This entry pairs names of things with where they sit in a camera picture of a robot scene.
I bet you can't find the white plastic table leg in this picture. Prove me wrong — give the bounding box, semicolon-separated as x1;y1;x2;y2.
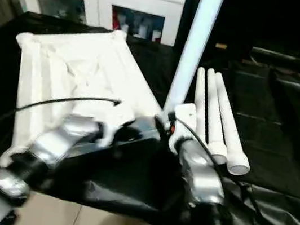
193;68;240;165
159;0;228;134
186;67;219;143
200;70;265;179

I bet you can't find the white plastic table top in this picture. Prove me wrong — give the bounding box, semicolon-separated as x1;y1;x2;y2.
0;14;180;191

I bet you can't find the black work mat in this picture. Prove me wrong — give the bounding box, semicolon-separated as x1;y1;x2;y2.
0;6;300;225

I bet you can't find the long grey metal bar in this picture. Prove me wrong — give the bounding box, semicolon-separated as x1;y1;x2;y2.
249;46;300;68

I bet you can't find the large black case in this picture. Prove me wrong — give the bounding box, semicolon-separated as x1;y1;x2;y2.
176;0;300;74

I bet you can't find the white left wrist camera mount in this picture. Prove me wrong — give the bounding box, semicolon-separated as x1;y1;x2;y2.
98;105;137;150

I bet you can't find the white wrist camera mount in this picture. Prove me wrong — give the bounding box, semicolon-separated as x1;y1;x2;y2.
164;100;201;157
98;105;137;150

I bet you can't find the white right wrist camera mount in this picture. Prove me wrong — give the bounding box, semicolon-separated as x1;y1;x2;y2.
164;100;201;157

